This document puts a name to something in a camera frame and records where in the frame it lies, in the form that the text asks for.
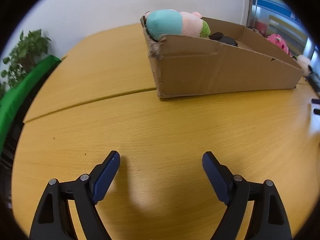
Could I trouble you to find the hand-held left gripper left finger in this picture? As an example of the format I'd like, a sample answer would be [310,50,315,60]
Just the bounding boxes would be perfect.
[29,150,121,240]

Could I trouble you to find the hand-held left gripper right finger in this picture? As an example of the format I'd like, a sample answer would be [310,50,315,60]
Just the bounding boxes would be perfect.
[202,151,292,240]

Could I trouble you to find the large brown cardboard box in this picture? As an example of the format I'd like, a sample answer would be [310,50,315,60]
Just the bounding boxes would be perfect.
[140,15,304,98]

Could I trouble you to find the white plush toy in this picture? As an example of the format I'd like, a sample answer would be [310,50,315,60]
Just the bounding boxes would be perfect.
[296,54,314,77]

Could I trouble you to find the pink plush toy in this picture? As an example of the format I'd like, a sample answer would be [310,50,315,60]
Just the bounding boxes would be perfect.
[265,33,292,57]

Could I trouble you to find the striped glass partition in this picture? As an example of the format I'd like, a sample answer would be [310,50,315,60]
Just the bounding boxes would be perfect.
[246,0,320,55]

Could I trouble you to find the black sunglasses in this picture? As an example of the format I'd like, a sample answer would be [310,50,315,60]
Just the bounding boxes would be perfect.
[209,32,238,47]

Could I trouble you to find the green tablecloth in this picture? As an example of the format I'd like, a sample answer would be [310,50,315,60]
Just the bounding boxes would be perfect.
[0,55,62,153]

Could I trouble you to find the large potted plant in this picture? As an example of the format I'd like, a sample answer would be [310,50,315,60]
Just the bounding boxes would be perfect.
[0,29,52,93]

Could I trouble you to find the pig plush toy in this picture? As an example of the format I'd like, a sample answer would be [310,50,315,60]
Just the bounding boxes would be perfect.
[145,9,211,40]

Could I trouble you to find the black device with cable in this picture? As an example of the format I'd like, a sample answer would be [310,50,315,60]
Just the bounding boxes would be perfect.
[304,71,320,93]

